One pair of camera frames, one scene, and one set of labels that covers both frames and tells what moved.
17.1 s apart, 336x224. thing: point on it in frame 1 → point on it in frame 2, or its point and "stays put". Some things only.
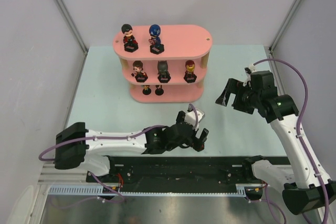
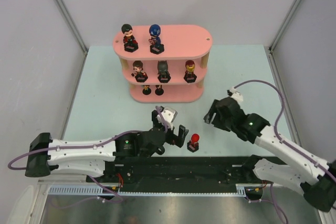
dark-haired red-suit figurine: (130, 44) stays put
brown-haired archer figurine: (139, 75) stays put
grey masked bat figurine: (164, 75) stays put
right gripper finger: (238, 88) → (216, 115)
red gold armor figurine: (189, 76) stays put
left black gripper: (191, 135) → (169, 128)
